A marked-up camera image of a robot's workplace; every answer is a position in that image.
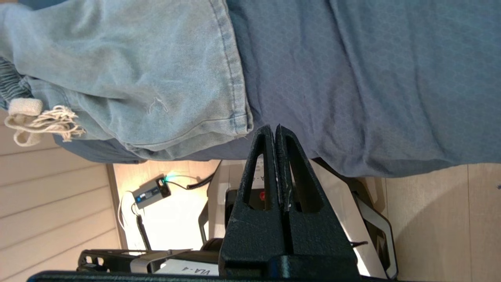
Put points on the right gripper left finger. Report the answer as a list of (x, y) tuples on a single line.
[(254, 239)]

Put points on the blue bed sheet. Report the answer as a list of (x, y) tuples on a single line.
[(372, 78)]

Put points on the grey power adapter box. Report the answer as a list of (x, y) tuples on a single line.
[(150, 192)]

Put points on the light blue denim shorts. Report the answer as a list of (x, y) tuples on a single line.
[(137, 70)]

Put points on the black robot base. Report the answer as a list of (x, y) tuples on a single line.
[(352, 211)]

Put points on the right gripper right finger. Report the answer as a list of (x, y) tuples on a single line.
[(321, 239)]

